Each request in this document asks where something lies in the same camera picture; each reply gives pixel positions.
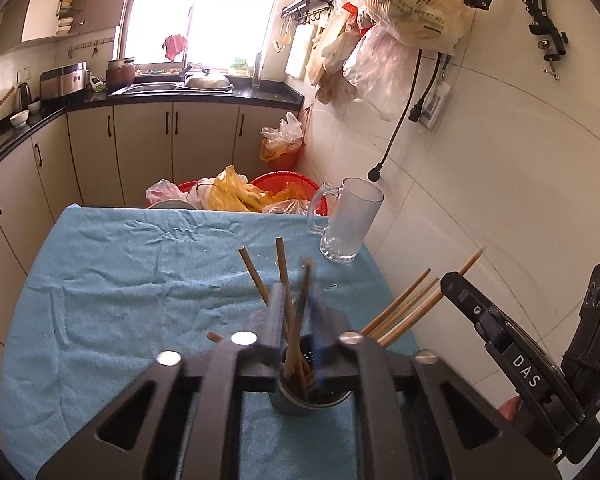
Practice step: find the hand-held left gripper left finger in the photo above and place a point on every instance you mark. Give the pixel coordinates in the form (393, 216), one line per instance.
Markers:
(279, 310)

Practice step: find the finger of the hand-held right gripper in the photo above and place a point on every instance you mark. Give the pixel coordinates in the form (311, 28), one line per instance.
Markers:
(472, 310)

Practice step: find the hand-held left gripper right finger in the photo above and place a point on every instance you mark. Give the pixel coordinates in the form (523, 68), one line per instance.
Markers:
(317, 322)

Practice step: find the grey utensil holder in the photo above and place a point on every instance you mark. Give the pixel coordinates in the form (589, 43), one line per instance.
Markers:
(292, 405)

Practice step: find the person's right hand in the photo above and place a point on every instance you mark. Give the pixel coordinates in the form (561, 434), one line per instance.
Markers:
(510, 410)

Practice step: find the clear glass mug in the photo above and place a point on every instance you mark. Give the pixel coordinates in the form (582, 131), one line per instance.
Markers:
(347, 220)

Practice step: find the yellow plastic bag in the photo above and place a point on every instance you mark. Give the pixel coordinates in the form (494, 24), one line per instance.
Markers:
(230, 190)

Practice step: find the red mesh basin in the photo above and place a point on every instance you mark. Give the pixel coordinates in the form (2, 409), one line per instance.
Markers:
(280, 180)

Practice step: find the red trash bin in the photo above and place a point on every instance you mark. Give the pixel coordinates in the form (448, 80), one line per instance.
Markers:
(280, 160)

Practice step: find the blue towel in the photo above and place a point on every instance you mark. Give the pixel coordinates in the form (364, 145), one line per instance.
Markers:
(130, 285)

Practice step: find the red plastic basin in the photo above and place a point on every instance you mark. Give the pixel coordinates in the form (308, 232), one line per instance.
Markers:
(187, 187)

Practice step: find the pink white plastic bag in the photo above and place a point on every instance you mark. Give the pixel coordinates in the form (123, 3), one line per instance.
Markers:
(162, 191)

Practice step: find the cream lower cabinets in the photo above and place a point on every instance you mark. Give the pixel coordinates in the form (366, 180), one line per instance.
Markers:
(140, 155)

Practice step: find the cream cabinets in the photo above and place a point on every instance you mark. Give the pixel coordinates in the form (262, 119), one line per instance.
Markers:
(140, 155)
(40, 15)

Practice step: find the black kitchen countertop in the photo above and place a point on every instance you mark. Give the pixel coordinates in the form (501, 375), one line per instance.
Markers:
(205, 99)

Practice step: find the metal wok lid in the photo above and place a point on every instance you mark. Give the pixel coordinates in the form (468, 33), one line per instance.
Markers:
(207, 81)

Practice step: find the steel kitchen sink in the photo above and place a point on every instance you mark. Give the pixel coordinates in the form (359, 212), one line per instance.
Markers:
(150, 87)

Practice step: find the translucent hanging plastic bag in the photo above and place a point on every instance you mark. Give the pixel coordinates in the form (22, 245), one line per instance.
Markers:
(380, 70)

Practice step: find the white cutting board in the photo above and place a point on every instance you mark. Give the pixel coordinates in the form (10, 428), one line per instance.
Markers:
(299, 52)

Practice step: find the steel faucet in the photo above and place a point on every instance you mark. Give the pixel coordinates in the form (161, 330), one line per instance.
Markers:
(186, 62)

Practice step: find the red cloth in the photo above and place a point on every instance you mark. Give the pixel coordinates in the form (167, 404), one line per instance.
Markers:
(175, 47)

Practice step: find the brown cooking pot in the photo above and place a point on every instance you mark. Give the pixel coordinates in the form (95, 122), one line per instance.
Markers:
(120, 76)

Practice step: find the small white appliance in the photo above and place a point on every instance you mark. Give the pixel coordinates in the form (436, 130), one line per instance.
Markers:
(97, 84)

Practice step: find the kitchen window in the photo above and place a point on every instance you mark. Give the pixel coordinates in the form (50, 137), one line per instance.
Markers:
(205, 10)

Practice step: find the beige green-printed hanging bag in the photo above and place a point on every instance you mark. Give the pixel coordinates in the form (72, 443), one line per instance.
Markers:
(415, 5)

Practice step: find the silver rice cooker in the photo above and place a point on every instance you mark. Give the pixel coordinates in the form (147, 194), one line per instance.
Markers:
(65, 80)

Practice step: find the white bowl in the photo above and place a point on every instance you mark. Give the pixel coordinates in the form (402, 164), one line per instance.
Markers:
(20, 118)

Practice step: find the electric kettle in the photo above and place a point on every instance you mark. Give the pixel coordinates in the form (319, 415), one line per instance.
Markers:
(24, 96)

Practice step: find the open shelf with dishes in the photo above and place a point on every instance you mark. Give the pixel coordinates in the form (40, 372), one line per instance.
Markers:
(67, 12)

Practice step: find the cream upper cabinets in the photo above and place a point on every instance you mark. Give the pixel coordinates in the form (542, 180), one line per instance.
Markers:
(40, 15)

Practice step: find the black wall rack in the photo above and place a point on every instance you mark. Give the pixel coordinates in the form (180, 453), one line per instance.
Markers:
(307, 2)

